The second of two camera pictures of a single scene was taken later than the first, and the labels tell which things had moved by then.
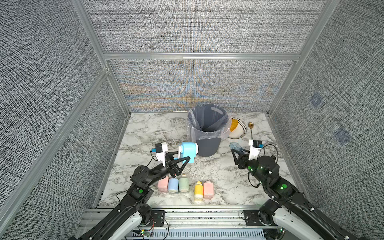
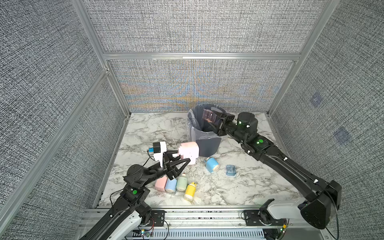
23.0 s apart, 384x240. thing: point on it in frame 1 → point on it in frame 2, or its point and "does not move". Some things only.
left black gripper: [170, 167] does not move
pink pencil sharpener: [208, 189] → [189, 150]
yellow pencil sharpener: [198, 192] → [190, 192]
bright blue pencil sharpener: [187, 149] → [212, 164]
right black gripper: [244, 158] → [230, 117]
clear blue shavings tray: [234, 145] → [230, 170]
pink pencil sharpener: [162, 184] does not move
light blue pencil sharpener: [173, 185] does not move
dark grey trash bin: [208, 122] does not move
